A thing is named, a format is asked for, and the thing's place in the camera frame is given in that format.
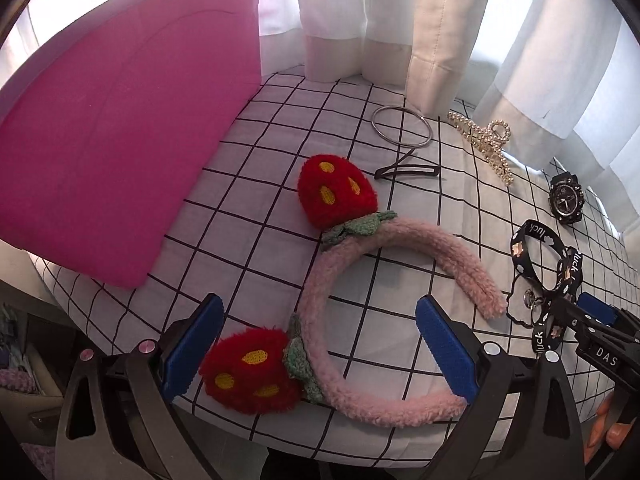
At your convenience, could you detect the pink strawberry plush headband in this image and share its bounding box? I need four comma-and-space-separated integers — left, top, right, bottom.
198, 154, 507, 429

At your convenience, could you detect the black wrist watch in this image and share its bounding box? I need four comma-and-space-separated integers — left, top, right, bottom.
546, 171, 585, 224

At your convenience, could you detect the cream curtain panel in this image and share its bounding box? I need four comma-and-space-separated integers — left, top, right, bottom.
407, 0, 495, 112

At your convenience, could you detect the silver metal bangle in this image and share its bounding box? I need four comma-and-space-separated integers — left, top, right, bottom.
371, 105, 433, 149

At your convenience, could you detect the black printed lanyard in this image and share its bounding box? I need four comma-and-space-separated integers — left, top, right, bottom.
505, 219, 583, 358

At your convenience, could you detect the white curtain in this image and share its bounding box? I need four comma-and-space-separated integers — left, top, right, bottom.
257, 0, 640, 233

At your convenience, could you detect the pearl hair claw clip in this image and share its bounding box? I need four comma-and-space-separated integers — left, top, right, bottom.
447, 110, 515, 187

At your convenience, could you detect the black checked white tablecloth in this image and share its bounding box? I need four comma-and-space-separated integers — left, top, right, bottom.
30, 70, 640, 461

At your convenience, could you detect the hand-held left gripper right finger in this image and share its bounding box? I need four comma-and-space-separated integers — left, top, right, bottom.
415, 294, 586, 480

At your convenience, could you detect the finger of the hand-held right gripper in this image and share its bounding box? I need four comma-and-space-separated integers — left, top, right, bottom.
575, 291, 640, 343
546, 298, 636, 350

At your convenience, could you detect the person's right hand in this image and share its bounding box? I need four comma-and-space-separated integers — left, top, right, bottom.
582, 394, 633, 467

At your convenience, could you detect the black snap hair clip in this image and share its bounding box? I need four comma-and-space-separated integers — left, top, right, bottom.
374, 148, 443, 180

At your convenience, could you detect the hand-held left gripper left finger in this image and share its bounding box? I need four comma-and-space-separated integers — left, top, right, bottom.
54, 294, 226, 480

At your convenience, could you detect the pink plastic bin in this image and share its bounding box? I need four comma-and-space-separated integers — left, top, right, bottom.
0, 0, 263, 291

